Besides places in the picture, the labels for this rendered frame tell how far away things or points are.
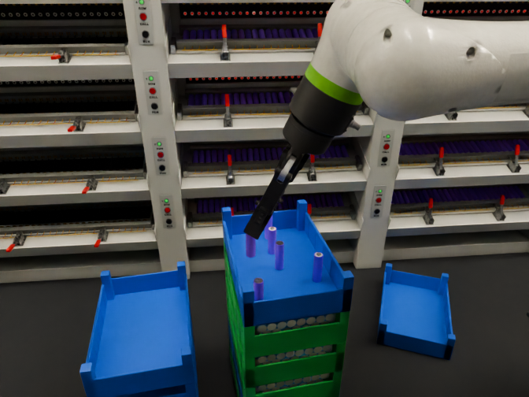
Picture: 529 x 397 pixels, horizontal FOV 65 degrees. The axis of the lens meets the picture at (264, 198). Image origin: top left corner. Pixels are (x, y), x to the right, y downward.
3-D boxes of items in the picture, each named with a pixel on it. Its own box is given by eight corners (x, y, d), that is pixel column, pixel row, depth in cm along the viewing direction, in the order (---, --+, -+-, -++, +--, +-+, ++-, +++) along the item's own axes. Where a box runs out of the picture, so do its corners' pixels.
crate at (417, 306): (449, 360, 116) (456, 339, 113) (375, 343, 122) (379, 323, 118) (444, 292, 142) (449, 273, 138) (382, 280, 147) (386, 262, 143)
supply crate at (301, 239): (350, 310, 77) (355, 276, 73) (243, 328, 73) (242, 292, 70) (304, 227, 103) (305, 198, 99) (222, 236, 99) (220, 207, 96)
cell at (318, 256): (322, 282, 84) (324, 255, 81) (313, 283, 83) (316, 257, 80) (319, 276, 85) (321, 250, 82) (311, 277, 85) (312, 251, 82)
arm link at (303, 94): (308, 63, 64) (292, 74, 56) (374, 101, 63) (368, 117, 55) (290, 97, 67) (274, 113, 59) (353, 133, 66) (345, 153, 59)
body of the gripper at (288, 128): (331, 142, 59) (301, 191, 64) (340, 124, 66) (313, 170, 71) (285, 116, 59) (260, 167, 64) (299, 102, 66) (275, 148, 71)
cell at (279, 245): (276, 246, 84) (275, 271, 87) (285, 244, 84) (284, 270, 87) (274, 240, 85) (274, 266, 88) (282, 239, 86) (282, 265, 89)
